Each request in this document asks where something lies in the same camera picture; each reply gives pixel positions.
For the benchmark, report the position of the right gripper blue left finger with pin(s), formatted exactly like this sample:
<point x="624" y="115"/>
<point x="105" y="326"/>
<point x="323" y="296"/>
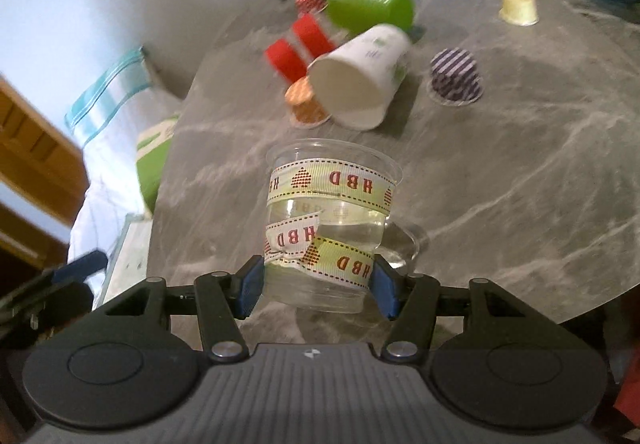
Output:
<point x="221" y="299"/>

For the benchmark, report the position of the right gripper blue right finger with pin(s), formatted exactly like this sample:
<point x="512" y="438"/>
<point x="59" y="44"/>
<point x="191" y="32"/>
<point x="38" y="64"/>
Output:
<point x="410" y="303"/>

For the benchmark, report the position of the clear cup with HBD ribbon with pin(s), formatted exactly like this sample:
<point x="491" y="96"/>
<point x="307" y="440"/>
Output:
<point x="327" y="206"/>

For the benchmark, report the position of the white paper cup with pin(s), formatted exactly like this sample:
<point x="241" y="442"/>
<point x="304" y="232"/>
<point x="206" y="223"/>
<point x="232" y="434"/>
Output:
<point x="357" y="82"/>

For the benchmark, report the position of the clear cup with red bands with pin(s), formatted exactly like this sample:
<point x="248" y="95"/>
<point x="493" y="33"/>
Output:
<point x="311" y="36"/>

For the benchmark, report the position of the green plastic cup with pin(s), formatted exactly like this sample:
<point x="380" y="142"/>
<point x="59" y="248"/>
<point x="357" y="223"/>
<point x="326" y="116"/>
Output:
<point x="357" y="16"/>

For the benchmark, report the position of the orange dotted cupcake liner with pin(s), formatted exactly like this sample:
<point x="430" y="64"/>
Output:
<point x="305" y="110"/>

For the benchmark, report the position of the purple dotted cupcake liner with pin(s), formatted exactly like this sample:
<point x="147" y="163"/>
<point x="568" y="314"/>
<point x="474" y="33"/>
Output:
<point x="455" y="79"/>

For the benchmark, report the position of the teal checkered cloth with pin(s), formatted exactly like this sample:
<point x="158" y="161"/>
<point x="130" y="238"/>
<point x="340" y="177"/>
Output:
<point x="94" y="108"/>

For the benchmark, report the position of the red dotted cupcake liner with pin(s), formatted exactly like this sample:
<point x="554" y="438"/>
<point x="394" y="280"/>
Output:
<point x="310" y="6"/>

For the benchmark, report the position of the yellow cupcake liner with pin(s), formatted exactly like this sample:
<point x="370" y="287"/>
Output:
<point x="519" y="12"/>

